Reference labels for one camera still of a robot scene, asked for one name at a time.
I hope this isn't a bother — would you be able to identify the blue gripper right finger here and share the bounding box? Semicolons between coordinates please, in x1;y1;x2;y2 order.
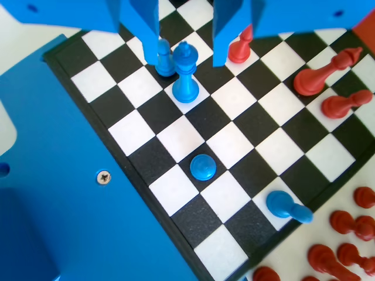
213;0;244;67

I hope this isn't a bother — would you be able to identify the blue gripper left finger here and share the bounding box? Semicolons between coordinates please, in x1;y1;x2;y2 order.
120;0;161;66

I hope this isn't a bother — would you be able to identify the blue king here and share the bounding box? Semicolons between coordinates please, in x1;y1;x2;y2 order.
172;41;200;104

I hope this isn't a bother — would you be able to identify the blue pawn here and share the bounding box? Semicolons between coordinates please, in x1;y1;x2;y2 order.
265;190;314;225
154;39;176;77
189;154;217;181

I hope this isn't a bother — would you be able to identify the black and white chessboard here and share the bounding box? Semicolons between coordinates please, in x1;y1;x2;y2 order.
43;0;375;281

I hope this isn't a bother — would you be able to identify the red bishop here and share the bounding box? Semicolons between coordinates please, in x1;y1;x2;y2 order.
293;46;363;96

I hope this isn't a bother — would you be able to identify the screw in blue plate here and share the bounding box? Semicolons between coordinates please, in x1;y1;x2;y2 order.
96;169;113;186

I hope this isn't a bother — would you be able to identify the red rook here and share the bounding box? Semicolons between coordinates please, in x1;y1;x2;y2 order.
252;266;281;281

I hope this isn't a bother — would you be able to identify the blue base plate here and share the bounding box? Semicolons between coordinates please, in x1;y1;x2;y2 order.
0;33;203;281

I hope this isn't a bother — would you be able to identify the red base plate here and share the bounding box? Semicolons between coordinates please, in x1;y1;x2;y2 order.
352;14;375;50

